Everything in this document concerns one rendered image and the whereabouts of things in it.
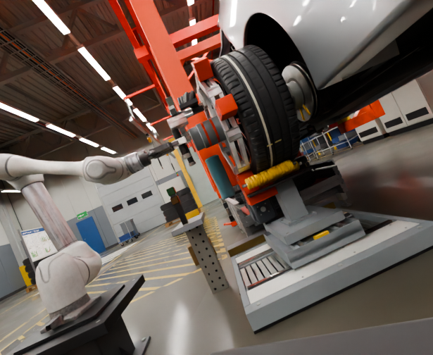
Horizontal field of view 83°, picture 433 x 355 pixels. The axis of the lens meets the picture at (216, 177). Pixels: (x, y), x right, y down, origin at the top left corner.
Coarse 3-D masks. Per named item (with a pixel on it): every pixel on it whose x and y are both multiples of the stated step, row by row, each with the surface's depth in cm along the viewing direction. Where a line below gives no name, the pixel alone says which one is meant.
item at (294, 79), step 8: (296, 64) 128; (288, 72) 135; (296, 72) 127; (304, 72) 124; (288, 80) 139; (296, 80) 131; (304, 80) 124; (288, 88) 134; (296, 88) 131; (304, 88) 127; (312, 88) 123; (296, 96) 131; (304, 96) 130; (312, 96) 124; (296, 104) 134; (304, 104) 134; (312, 104) 126; (296, 112) 146; (304, 112) 137; (312, 112) 130; (304, 120) 142
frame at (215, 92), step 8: (208, 80) 119; (200, 88) 132; (208, 88) 112; (216, 88) 110; (208, 96) 110; (216, 96) 110; (216, 112) 110; (224, 120) 109; (232, 120) 109; (224, 128) 109; (232, 128) 109; (232, 136) 109; (240, 136) 110; (232, 144) 112; (240, 144) 113; (224, 152) 158; (232, 152) 116; (248, 160) 120; (232, 168) 145; (240, 168) 122; (248, 168) 124
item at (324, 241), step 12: (336, 228) 112; (348, 228) 110; (360, 228) 110; (276, 240) 141; (300, 240) 117; (312, 240) 116; (324, 240) 109; (336, 240) 109; (348, 240) 109; (276, 252) 137; (288, 252) 109; (300, 252) 109; (312, 252) 109; (324, 252) 109; (300, 264) 109
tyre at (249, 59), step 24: (216, 72) 115; (264, 72) 105; (240, 96) 104; (264, 96) 104; (288, 96) 105; (240, 120) 110; (264, 120) 105; (288, 120) 108; (264, 144) 111; (288, 144) 114; (264, 168) 122
